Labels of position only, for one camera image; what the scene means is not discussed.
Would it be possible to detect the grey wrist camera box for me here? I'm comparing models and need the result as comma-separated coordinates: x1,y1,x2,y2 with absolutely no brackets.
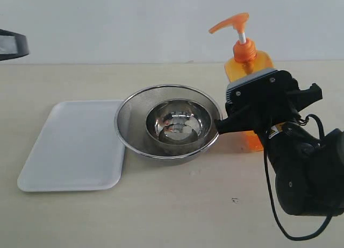
226,68,277,104

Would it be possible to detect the white rectangular plastic tray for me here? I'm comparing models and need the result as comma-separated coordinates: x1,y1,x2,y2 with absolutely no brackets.
17,100,125,192

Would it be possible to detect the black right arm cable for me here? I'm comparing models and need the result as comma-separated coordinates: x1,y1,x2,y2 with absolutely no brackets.
262,114,338,241

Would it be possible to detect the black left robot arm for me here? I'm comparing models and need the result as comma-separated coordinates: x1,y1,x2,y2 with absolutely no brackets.
0,29,30,61

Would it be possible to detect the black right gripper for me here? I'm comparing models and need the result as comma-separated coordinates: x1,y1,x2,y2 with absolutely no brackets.
214,70,323,134

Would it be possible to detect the orange pump soap bottle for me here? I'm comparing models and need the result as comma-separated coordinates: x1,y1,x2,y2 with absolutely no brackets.
208,12,276,152

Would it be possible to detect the small stainless steel bowl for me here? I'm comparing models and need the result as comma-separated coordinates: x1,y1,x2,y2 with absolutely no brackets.
145,99,211,146

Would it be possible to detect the steel mesh strainer basket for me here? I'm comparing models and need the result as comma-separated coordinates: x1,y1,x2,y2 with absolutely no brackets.
114,84,223,163

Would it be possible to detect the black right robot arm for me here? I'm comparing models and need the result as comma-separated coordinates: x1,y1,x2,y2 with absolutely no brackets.
215,68,343,216

